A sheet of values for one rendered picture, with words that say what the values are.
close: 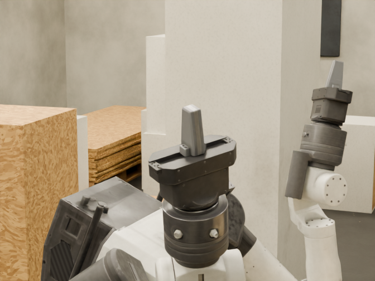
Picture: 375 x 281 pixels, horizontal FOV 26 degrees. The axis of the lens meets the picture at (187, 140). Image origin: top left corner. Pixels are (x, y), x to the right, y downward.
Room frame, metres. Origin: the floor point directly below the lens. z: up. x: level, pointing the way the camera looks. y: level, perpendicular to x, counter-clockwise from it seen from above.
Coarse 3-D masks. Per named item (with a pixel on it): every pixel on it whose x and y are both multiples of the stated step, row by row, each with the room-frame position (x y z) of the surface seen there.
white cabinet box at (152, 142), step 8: (144, 136) 5.99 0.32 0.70; (152, 136) 5.97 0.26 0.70; (160, 136) 5.94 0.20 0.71; (144, 144) 5.99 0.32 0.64; (152, 144) 5.97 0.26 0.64; (160, 144) 5.94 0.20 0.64; (144, 152) 5.99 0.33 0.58; (152, 152) 5.97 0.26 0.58; (144, 160) 5.99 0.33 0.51; (144, 168) 5.99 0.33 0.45; (144, 176) 5.99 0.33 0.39; (144, 184) 5.99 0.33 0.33; (152, 184) 5.97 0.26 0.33; (144, 192) 5.99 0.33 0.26; (152, 192) 5.97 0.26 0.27
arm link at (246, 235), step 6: (246, 228) 1.62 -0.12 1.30; (246, 234) 1.61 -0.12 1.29; (252, 234) 1.62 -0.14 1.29; (240, 240) 1.59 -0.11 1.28; (246, 240) 1.60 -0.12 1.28; (252, 240) 1.60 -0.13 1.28; (240, 246) 1.59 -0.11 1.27; (246, 246) 1.59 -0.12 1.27; (252, 246) 1.59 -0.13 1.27; (246, 252) 1.59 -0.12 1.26
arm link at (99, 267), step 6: (102, 258) 1.23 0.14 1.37; (96, 264) 1.22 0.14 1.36; (102, 264) 1.21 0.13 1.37; (84, 270) 1.23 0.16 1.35; (90, 270) 1.22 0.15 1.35; (96, 270) 1.21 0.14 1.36; (102, 270) 1.20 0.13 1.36; (78, 276) 1.23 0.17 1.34; (84, 276) 1.22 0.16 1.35; (90, 276) 1.21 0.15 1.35; (96, 276) 1.20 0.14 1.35; (102, 276) 1.20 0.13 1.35; (108, 276) 1.19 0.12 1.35
